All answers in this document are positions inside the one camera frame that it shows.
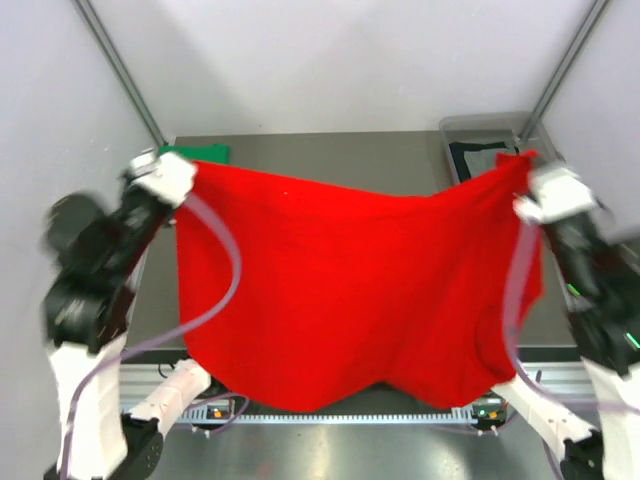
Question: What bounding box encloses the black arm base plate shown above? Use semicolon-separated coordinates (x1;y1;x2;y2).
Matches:
199;379;481;409

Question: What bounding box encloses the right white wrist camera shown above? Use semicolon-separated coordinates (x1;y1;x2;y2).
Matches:
513;162;598;225

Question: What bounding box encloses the right corner aluminium post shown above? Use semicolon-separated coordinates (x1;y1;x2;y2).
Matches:
519;0;612;143

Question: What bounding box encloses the red t shirt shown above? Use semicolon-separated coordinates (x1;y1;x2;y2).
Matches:
184;152;535;412

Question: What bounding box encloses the clear plastic bin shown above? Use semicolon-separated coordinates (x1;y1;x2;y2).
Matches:
439;111;561;184

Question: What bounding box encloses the grey t shirt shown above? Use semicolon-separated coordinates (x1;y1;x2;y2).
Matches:
463;148;515;178

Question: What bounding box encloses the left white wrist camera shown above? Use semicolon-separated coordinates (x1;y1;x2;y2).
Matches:
126;150;197;209

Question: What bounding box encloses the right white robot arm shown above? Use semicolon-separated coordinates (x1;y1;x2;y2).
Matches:
466;214;639;479

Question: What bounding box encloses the folded green t shirt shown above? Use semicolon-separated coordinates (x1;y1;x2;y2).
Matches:
158;144;231;165

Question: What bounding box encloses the purple cable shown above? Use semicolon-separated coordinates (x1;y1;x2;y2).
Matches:
502;219;640;476
57;192;246;476

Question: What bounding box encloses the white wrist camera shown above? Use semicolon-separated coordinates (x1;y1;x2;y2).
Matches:
513;162;598;225
126;150;197;209

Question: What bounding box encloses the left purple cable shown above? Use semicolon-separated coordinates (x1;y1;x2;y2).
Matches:
57;192;246;476

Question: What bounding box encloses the black t shirt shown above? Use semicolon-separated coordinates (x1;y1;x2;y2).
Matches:
449;142;517;181

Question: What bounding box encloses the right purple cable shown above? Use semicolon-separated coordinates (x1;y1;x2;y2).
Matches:
502;219;640;476

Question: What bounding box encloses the slotted grey cable duct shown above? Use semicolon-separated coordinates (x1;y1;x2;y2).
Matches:
174;403;509;426

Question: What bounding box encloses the corner aluminium post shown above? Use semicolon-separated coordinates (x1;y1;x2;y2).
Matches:
519;0;612;143
71;0;167;147

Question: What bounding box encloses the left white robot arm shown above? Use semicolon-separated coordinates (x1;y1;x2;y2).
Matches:
43;169;227;479

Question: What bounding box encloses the left corner aluminium post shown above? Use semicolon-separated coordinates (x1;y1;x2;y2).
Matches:
71;0;167;147

